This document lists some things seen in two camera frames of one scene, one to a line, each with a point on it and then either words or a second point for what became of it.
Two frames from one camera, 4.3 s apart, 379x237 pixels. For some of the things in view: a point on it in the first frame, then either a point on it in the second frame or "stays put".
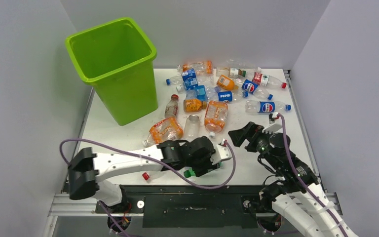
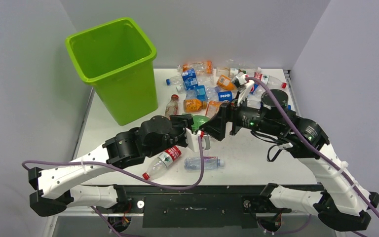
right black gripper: x=250 y=130 to x=216 y=126
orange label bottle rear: x=202 y=67 stays put
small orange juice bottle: x=226 y=83 stays put
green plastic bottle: x=189 y=173 to x=198 y=120
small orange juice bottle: x=194 y=105 stays put
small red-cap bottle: x=171 y=107 stays put
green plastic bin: x=116 y=58 stays put
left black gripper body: x=201 y=166 to x=176 y=137
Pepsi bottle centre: x=215 y=94 stays put
